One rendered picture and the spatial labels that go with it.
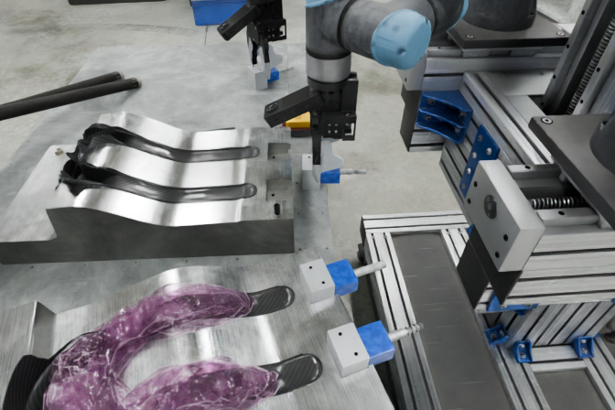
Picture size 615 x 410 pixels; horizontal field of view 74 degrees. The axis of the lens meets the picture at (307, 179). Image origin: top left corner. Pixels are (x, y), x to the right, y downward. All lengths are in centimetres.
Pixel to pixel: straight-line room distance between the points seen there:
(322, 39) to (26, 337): 55
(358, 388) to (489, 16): 75
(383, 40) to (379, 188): 151
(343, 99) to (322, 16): 15
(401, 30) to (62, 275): 65
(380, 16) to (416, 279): 103
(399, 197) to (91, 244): 152
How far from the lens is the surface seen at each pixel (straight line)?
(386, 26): 57
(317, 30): 64
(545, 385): 141
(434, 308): 140
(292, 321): 59
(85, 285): 77
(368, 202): 195
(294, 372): 56
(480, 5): 98
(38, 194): 88
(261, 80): 115
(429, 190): 208
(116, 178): 75
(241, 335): 57
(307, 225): 76
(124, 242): 74
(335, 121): 71
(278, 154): 82
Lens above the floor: 137
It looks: 42 degrees down
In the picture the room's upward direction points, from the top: straight up
